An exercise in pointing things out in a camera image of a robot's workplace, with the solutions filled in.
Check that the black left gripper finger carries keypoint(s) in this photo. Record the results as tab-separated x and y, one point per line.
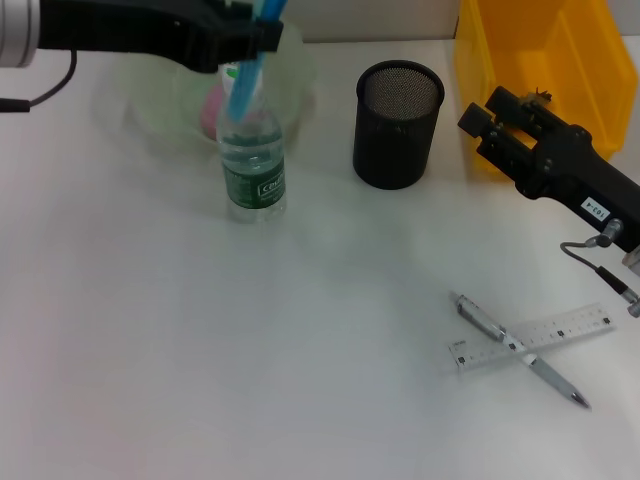
237	40

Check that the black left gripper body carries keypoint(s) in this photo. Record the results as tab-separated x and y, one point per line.
140	25

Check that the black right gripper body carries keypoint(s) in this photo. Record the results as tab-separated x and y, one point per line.
580	175

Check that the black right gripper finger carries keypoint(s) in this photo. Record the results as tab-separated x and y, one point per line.
472	121
502	102

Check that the green plastic wrapper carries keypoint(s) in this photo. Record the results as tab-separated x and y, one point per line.
539	96

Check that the blue sheathed scissors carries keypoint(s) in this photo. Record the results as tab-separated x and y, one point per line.
245	90

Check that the pink toy peach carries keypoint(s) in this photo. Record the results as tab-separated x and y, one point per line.
212	110

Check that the clear water bottle green label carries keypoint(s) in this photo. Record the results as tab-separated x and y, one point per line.
252	160

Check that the clear plastic ruler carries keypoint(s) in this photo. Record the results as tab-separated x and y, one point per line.
575	327

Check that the translucent green fruit bowl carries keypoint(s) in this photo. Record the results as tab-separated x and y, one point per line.
295	90

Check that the black mesh pen cup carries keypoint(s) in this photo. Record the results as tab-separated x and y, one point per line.
395	145

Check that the silver white ballpoint pen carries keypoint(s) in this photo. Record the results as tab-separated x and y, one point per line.
555	380

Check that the yellow plastic storage bin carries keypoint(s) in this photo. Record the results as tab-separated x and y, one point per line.
590	65

